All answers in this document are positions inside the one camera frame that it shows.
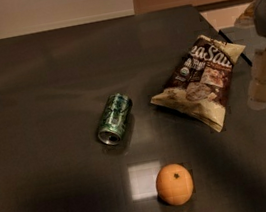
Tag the green soda can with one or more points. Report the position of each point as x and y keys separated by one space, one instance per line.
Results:
x=113 y=121

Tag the sea salt chips bag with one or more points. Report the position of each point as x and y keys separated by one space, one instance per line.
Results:
x=199 y=85

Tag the orange fruit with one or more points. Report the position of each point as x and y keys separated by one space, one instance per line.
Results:
x=174 y=184

